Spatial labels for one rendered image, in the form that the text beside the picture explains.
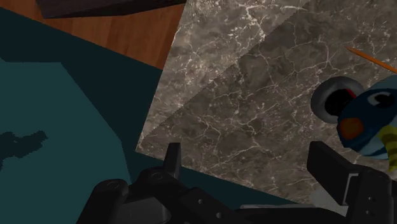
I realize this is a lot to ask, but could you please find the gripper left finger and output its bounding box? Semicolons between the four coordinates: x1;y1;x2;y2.
76;143;249;224

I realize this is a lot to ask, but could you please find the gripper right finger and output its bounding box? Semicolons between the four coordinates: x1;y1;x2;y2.
306;141;397;224

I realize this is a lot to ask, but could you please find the orange pencil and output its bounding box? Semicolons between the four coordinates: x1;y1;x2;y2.
344;45;397;74

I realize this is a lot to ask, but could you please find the teal rug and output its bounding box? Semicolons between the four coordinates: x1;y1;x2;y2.
0;7;295;224

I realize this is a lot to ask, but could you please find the grey ring with black centre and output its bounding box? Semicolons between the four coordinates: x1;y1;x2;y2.
310;76;365;125

